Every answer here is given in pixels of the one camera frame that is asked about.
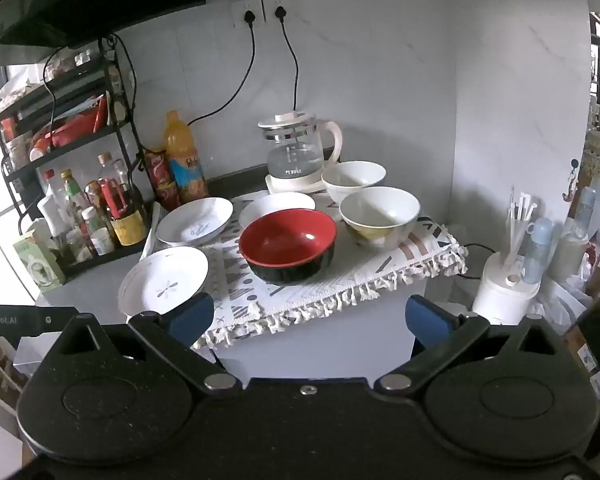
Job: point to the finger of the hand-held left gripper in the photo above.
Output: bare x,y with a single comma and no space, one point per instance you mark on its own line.
60,319

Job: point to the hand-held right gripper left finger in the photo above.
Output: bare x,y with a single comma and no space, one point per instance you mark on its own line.
192,316

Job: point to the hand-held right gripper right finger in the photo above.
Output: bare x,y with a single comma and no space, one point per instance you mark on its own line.
426,320

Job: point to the white plate grey flower print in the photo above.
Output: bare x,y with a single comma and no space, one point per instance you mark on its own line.
160,282

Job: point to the white plate blue script print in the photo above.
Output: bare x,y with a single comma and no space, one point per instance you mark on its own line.
190,220

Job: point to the white bowl gold pattern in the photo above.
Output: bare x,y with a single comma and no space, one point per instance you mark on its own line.
380,212

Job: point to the red and black bowl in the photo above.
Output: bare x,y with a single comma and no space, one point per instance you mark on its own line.
287,240

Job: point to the white plate blue leaf print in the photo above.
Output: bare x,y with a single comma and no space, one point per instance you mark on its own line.
275,202

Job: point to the plain white bowl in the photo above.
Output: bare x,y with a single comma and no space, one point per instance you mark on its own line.
354,180

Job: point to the green cardboard box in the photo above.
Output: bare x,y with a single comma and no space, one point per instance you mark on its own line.
37,265

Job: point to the patterned fringed table cloth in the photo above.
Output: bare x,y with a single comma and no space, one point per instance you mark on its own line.
370,265

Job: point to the white chopstick holder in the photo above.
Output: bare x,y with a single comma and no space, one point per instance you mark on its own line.
505,292

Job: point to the white plastic bottle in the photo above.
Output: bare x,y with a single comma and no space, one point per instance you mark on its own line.
52,215

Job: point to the yellow utensil container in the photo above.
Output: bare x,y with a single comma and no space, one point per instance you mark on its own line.
129,227

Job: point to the yellow cap seasoning bottle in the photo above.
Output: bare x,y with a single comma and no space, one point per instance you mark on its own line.
72,192

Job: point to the light blue bottle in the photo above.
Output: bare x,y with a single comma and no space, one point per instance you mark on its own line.
537,250

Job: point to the red soda bottle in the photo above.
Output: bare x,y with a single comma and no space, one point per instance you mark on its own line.
161,175

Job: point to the clear glass bottle brown cap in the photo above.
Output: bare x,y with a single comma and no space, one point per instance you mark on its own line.
111,172

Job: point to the orange juice bottle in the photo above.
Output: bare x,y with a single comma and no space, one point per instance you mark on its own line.
186,160

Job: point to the brown cardboard box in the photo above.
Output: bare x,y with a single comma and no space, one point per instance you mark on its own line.
587,355

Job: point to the cream kettle base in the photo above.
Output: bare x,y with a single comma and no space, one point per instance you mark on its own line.
295,184

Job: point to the red snack bag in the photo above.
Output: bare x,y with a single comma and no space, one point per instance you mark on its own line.
67,132

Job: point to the glass electric kettle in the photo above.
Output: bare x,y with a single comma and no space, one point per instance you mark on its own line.
297,147

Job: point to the black metal kitchen rack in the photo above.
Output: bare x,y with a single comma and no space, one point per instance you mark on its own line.
125,110

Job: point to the black wall hook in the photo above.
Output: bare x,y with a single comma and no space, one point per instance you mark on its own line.
573,175

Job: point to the white wall socket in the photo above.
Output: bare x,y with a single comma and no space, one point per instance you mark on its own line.
247,12
277,9

